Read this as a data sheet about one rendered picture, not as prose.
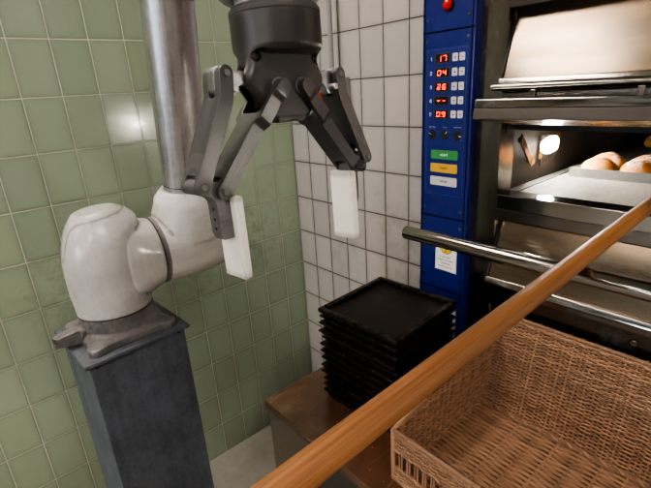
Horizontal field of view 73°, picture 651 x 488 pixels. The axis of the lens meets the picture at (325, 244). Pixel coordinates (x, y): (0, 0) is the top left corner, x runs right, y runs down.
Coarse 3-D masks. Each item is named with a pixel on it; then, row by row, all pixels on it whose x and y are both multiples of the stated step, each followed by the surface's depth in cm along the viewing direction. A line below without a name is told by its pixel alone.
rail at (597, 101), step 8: (600, 96) 83; (608, 96) 82; (616, 96) 81; (624, 96) 80; (632, 96) 79; (640, 96) 78; (648, 96) 77; (480, 104) 100; (488, 104) 99; (496, 104) 98; (504, 104) 96; (512, 104) 95; (520, 104) 94; (528, 104) 92; (536, 104) 91; (544, 104) 90; (552, 104) 89; (560, 104) 88; (568, 104) 87; (576, 104) 86; (584, 104) 85; (592, 104) 84; (600, 104) 83; (608, 104) 82; (616, 104) 81; (624, 104) 80; (632, 104) 79; (640, 104) 78; (648, 104) 77
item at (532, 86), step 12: (492, 84) 102; (504, 84) 100; (516, 84) 97; (528, 84) 96; (540, 84) 94; (552, 84) 92; (564, 84) 90; (576, 84) 89; (588, 84) 87; (600, 84) 86; (612, 84) 84; (624, 84) 83; (636, 84) 81; (648, 84) 80
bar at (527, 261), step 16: (416, 240) 96; (432, 240) 92; (448, 240) 90; (464, 240) 87; (480, 256) 84; (496, 256) 82; (512, 256) 80; (528, 256) 78; (592, 272) 70; (608, 272) 70; (608, 288) 68; (624, 288) 67; (640, 288) 65
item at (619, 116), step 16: (480, 112) 101; (496, 112) 98; (512, 112) 95; (528, 112) 93; (544, 112) 90; (560, 112) 88; (576, 112) 86; (592, 112) 84; (608, 112) 82; (624, 112) 80; (640, 112) 78
